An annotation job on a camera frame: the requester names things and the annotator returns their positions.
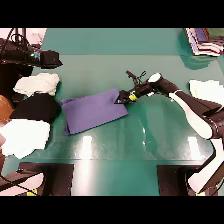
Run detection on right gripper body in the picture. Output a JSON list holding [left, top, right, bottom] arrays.
[[114, 87, 140, 105]]

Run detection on purple shirt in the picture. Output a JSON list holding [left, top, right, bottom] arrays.
[[60, 87, 130, 136]]

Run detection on white garment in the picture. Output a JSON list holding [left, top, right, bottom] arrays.
[[13, 72, 61, 98], [0, 118, 51, 160], [188, 78, 224, 108]]

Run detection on black garment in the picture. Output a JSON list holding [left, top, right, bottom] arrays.
[[9, 92, 63, 125]]

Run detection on heap of clothes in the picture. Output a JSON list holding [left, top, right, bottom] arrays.
[[184, 28, 224, 57]]

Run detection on brown garment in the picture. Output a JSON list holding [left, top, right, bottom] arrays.
[[0, 94, 15, 125]]

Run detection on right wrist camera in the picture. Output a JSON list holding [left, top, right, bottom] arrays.
[[125, 69, 148, 88]]

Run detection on black cable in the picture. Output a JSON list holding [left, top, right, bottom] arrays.
[[1, 28, 28, 51]]

